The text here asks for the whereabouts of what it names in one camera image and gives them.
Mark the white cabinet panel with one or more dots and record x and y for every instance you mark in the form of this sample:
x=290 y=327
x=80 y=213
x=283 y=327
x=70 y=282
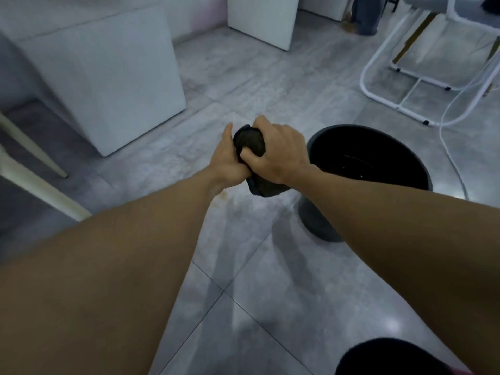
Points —
x=263 y=17

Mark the person's right hand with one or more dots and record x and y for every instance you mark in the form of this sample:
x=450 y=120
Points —
x=283 y=156

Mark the dark wet cloth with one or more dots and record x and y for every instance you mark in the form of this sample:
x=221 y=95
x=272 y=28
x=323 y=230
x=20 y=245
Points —
x=250 y=140

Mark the person's right thumb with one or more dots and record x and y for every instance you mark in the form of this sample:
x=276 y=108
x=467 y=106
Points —
x=252 y=154

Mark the person's left thumb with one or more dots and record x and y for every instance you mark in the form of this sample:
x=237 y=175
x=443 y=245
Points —
x=229 y=137

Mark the person's left forearm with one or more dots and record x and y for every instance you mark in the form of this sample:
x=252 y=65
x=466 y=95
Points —
x=117 y=277

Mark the person's left hand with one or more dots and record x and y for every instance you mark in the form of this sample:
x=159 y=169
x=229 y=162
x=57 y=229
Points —
x=224 y=165

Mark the grey chair with gold legs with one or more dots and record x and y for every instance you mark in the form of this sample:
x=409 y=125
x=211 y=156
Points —
x=424 y=1

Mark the large white box cabinet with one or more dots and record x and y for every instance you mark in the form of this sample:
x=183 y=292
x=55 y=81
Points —
x=113 y=81

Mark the grey hanging garment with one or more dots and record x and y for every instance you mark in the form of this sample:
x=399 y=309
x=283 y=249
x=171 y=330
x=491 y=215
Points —
x=367 y=15

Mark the black plastic bucket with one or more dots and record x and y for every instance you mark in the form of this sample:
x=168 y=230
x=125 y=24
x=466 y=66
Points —
x=367 y=156

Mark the person's right forearm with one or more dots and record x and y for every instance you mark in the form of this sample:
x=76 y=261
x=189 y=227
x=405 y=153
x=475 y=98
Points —
x=410 y=238

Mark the low white cabinet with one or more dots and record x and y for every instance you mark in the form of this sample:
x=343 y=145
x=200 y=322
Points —
x=326 y=5

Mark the cream chair legs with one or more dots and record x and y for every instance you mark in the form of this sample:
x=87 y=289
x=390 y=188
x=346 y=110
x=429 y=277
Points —
x=35 y=181

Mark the white metal folding frame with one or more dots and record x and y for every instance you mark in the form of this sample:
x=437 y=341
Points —
x=381 y=95

